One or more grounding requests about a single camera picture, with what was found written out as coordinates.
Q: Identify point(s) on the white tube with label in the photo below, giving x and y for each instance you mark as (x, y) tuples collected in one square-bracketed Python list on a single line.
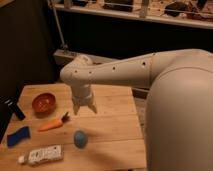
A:
[(42, 155)]

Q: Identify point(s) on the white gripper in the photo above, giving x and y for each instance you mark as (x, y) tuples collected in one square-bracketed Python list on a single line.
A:
[(82, 95)]

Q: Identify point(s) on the metal stand pole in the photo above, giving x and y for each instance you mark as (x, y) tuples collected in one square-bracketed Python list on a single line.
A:
[(64, 46)]

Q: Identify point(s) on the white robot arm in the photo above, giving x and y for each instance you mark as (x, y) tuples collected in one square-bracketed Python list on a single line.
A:
[(179, 106)]

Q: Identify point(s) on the orange toy carrot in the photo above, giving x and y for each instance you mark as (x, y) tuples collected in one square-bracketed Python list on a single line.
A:
[(55, 123)]

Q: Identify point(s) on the orange ceramic bowl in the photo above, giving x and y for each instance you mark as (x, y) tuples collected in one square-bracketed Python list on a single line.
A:
[(44, 103)]

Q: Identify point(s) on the blue eraser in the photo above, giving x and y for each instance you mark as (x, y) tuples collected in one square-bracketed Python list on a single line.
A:
[(16, 137)]

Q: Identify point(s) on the blue ceramic cup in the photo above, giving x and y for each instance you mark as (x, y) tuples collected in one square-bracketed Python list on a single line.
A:
[(80, 139)]

